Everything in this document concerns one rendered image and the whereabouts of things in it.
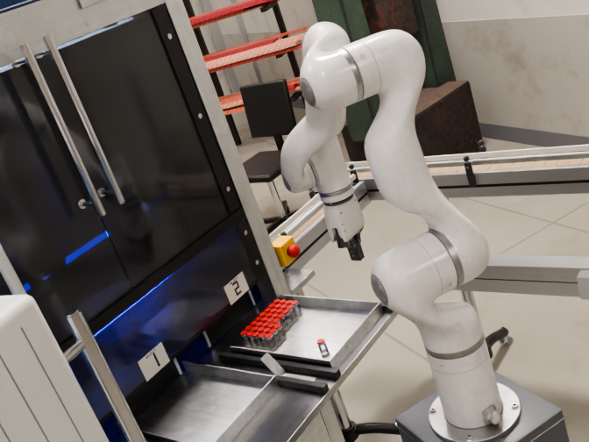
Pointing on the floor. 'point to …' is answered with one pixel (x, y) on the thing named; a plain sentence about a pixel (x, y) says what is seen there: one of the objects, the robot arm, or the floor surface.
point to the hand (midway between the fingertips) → (356, 252)
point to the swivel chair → (270, 113)
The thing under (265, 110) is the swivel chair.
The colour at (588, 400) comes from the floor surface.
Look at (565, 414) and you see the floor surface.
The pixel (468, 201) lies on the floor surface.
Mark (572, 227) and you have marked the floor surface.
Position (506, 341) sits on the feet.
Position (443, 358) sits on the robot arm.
